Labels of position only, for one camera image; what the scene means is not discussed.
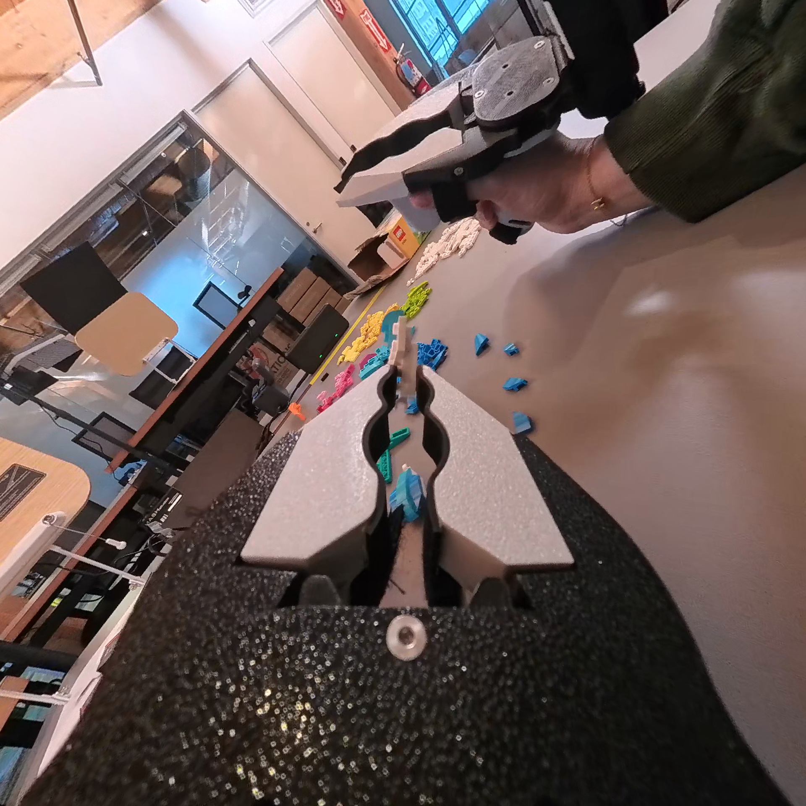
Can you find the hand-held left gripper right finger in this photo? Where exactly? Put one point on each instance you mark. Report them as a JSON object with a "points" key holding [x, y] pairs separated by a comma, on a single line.
{"points": [[497, 504]]}

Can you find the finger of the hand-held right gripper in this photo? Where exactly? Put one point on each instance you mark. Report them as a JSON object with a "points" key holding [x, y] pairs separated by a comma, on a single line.
{"points": [[415, 113], [378, 182]]}

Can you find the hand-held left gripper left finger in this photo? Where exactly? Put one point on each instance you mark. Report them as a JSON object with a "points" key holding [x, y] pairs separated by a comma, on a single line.
{"points": [[315, 504]]}

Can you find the white stepped lego assembly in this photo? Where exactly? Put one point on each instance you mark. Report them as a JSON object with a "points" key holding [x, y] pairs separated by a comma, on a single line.
{"points": [[403, 359]]}

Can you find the person's right forearm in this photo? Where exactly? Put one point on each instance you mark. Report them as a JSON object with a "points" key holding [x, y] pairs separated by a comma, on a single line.
{"points": [[724, 107]]}

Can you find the yellow lego set box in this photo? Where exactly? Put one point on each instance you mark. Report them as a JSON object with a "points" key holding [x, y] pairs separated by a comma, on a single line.
{"points": [[393, 242]]}

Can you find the blue and white lego model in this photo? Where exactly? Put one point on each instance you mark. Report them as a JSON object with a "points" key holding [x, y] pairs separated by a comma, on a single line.
{"points": [[409, 494]]}

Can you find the pile of white lego pieces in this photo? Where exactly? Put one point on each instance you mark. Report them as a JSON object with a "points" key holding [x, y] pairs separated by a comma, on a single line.
{"points": [[447, 242]]}

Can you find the pile of teal lego pieces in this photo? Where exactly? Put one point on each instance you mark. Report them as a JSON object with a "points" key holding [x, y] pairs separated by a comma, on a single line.
{"points": [[390, 450]]}

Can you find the pile of pink lego pieces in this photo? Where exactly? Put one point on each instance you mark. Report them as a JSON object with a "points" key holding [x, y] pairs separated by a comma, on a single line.
{"points": [[334, 390]]}

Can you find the pile of lime lego pieces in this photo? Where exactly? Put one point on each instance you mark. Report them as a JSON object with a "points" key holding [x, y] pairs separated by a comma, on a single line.
{"points": [[417, 301]]}

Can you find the pile of yellow lego pieces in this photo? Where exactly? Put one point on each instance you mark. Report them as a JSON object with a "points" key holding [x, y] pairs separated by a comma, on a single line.
{"points": [[362, 337]]}

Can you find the pile of blue lego pieces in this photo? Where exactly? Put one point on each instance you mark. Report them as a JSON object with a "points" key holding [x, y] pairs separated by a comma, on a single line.
{"points": [[431, 354]]}

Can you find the person's right hand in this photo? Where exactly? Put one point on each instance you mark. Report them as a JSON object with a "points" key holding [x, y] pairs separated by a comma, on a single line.
{"points": [[541, 182]]}

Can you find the red fire extinguisher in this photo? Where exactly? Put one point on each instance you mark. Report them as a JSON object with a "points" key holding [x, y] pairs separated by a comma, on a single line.
{"points": [[412, 70]]}

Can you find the orange brick separator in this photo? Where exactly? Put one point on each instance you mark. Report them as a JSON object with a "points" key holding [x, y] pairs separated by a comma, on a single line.
{"points": [[296, 412]]}

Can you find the red arrow sticker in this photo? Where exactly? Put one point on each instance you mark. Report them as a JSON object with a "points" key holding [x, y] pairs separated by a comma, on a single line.
{"points": [[375, 28], [335, 8]]}

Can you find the grey battery charger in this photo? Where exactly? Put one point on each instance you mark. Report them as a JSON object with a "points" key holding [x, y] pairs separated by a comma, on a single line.
{"points": [[272, 393]]}

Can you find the black flat device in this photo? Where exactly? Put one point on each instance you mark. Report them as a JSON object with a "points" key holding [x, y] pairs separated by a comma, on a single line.
{"points": [[201, 466]]}

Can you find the brown cardboard boxes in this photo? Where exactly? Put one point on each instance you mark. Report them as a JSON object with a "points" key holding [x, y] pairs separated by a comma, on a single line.
{"points": [[312, 293]]}

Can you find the yellow tape strip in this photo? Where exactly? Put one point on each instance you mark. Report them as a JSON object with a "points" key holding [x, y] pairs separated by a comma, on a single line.
{"points": [[352, 318]]}

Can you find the black box with green lights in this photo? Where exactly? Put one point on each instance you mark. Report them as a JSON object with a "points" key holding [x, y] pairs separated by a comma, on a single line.
{"points": [[318, 337]]}

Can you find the wood-edged desk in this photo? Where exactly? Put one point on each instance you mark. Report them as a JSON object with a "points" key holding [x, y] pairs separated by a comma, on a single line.
{"points": [[208, 365]]}

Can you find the small black monitor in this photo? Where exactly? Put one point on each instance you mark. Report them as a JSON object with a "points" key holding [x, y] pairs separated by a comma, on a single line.
{"points": [[217, 305]]}

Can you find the tan rounded board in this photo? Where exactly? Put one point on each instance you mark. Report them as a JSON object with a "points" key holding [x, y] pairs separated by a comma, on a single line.
{"points": [[126, 334]]}

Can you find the tan table with sticker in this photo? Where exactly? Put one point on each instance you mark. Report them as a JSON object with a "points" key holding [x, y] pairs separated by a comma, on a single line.
{"points": [[44, 497]]}

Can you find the black square panel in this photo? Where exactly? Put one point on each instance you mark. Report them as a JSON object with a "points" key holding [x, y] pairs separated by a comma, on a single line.
{"points": [[63, 283]]}

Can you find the black camera boom stand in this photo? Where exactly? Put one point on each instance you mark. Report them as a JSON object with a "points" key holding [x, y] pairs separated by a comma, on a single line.
{"points": [[75, 415]]}

